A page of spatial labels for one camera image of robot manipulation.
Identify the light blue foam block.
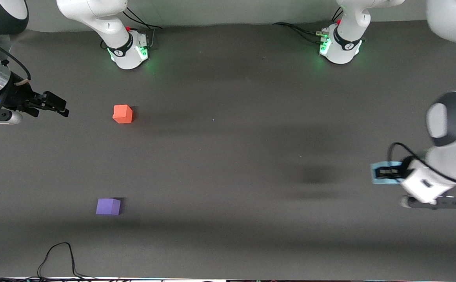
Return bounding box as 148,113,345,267
371,161,405,185

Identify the orange foam block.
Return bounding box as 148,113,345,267
113,105,133,124

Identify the purple foam block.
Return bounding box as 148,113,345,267
96,198,121,216

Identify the dark grey table mat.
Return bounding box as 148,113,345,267
0,16,456,281

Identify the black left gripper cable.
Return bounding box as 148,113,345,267
387,142,456,188

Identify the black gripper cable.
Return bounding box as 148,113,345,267
0,32,31,86
387,142,456,188

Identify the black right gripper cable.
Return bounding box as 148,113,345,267
0,32,31,86

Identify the black right base cable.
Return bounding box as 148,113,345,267
122,7,163,50

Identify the black base cable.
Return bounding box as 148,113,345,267
273,8,344,44
122,7,163,50

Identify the black looped loose cable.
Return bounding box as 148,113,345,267
36,242,96,281

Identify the black left base cable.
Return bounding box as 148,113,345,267
273,8,344,44

